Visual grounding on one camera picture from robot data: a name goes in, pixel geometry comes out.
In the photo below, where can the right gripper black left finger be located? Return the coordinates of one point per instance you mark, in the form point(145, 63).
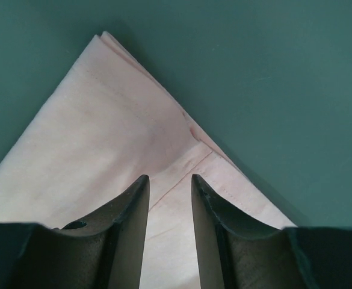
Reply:
point(103, 249)

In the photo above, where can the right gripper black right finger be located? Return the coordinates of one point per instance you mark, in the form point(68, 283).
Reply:
point(235, 250)

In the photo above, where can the salmon pink t shirt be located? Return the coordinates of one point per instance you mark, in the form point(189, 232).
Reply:
point(108, 122)

